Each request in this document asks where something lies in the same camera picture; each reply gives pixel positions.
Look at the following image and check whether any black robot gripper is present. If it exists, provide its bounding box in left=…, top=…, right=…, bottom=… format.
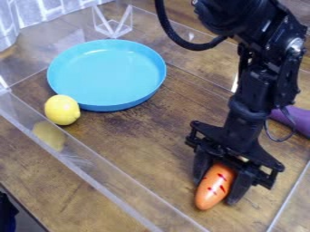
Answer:
left=186, top=100, right=285, bottom=206

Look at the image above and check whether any orange toy carrot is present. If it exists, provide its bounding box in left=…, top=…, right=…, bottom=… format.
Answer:
left=195, top=163, right=235, bottom=210

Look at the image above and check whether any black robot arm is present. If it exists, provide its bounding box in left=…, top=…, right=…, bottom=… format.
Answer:
left=187, top=0, right=306, bottom=205

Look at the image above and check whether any purple toy eggplant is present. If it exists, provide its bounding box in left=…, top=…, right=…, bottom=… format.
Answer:
left=270, top=106, right=310, bottom=139

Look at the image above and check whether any blue plastic plate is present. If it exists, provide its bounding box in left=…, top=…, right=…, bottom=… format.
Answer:
left=47, top=39, right=167, bottom=111

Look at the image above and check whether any yellow toy lemon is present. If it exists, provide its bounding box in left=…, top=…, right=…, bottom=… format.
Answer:
left=46, top=94, right=82, bottom=126

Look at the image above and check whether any clear acrylic barrier wall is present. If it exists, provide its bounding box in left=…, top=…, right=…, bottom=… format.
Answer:
left=0, top=89, right=209, bottom=232

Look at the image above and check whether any clear acrylic triangular bracket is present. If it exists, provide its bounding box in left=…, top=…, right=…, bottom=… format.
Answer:
left=92, top=5, right=134, bottom=39

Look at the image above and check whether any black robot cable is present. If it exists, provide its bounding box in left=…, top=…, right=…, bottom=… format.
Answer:
left=154, top=0, right=229, bottom=52

